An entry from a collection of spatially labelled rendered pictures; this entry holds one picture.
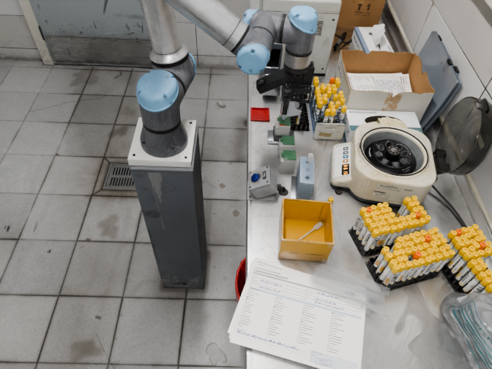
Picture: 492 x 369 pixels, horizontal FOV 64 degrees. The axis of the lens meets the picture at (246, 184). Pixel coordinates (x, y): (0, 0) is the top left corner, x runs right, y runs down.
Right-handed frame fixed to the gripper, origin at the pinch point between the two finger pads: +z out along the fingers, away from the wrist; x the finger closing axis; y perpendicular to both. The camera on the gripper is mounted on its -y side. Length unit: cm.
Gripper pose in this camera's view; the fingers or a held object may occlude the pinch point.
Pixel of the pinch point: (281, 116)
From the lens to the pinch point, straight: 130.0
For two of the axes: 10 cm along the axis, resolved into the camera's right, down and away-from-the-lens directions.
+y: 10.0, 0.3, 0.2
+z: -0.4, 6.3, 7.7
